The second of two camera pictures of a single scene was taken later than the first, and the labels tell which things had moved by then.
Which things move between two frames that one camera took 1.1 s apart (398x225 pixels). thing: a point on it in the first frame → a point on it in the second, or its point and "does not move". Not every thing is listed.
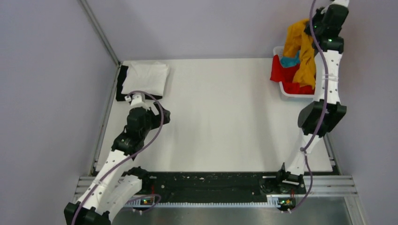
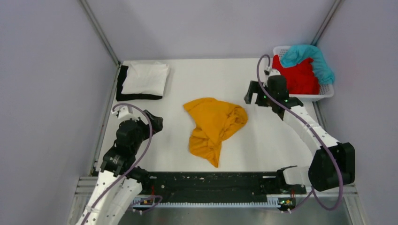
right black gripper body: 317,26 → 266,103
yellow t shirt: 296,40 → 215,120
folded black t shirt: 121,97 does not move
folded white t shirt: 151,77 does not move
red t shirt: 286,75 does not move
